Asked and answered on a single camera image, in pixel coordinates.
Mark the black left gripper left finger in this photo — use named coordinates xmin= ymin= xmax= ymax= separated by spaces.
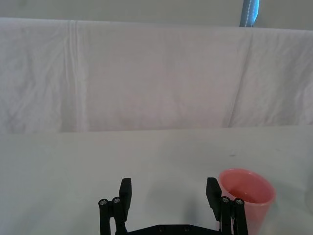
xmin=98 ymin=178 xmax=133 ymax=235

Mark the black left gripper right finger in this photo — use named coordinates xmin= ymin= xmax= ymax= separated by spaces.
xmin=206 ymin=177 xmax=249 ymax=235

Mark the pink plastic cup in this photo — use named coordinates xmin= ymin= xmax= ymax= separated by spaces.
xmin=218 ymin=167 xmax=277 ymax=235

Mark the white table cloth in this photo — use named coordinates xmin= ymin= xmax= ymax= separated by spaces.
xmin=0 ymin=127 xmax=313 ymax=235

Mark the white curtain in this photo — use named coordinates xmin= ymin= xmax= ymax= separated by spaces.
xmin=0 ymin=17 xmax=313 ymax=134

